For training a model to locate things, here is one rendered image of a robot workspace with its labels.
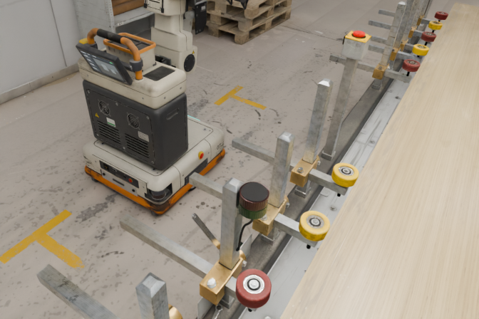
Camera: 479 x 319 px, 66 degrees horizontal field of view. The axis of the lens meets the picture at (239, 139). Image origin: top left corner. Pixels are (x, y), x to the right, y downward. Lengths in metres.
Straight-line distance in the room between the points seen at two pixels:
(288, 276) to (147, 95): 1.03
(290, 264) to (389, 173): 0.43
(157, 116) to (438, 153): 1.21
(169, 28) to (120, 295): 1.35
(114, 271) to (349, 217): 1.32
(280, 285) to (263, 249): 0.12
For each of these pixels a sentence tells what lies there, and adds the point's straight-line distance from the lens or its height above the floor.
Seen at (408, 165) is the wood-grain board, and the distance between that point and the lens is 1.33.
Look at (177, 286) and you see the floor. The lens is 1.96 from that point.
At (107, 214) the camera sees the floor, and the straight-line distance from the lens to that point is 2.30.
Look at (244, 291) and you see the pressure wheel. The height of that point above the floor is 0.91.
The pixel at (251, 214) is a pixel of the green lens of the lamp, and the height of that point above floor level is 1.10.
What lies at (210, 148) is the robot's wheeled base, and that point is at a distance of 2.30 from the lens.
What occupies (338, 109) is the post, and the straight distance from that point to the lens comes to 1.45.
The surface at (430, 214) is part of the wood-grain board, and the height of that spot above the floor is 0.90.
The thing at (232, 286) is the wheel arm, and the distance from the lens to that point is 0.94.
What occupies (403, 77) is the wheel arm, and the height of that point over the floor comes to 0.83.
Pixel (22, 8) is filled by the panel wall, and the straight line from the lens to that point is 3.47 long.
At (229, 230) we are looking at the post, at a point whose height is 1.01.
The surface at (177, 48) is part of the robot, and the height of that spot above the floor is 0.83.
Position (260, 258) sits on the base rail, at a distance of 1.19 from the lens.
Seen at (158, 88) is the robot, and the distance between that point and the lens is 1.78.
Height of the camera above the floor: 1.66
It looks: 37 degrees down
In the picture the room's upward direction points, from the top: 4 degrees clockwise
